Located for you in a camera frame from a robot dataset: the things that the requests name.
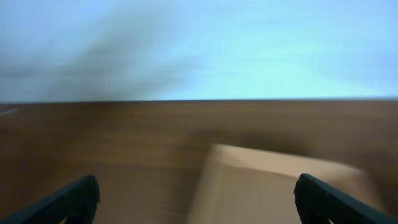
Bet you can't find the brown cardboard box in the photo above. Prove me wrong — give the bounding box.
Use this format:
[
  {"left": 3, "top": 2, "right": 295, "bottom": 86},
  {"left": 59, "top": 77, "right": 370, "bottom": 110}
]
[{"left": 187, "top": 144, "right": 386, "bottom": 224}]

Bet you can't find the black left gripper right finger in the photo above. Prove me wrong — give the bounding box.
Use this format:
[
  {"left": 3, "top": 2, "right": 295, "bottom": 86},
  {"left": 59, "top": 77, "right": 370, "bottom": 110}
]
[{"left": 294, "top": 174, "right": 397, "bottom": 224}]

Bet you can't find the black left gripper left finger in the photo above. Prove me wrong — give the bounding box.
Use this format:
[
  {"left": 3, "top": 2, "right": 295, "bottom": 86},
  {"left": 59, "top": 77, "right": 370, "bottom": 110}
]
[{"left": 1, "top": 175, "right": 100, "bottom": 224}]

